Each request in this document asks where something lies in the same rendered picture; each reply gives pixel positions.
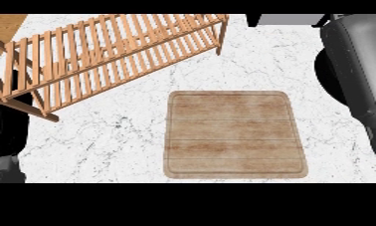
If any wooden cutting board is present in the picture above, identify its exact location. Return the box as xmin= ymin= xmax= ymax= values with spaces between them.
xmin=162 ymin=90 xmax=310 ymax=180

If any black round pot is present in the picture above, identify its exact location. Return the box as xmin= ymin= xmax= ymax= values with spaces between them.
xmin=313 ymin=49 xmax=349 ymax=106

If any grey appliance with black edges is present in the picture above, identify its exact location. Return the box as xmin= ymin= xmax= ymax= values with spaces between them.
xmin=245 ymin=14 xmax=339 ymax=28

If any wooden slatted rack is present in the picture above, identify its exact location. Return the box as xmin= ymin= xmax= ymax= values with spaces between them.
xmin=0 ymin=14 xmax=230 ymax=123

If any brown wooden panel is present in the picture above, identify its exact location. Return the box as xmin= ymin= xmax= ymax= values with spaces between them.
xmin=0 ymin=14 xmax=29 ymax=45

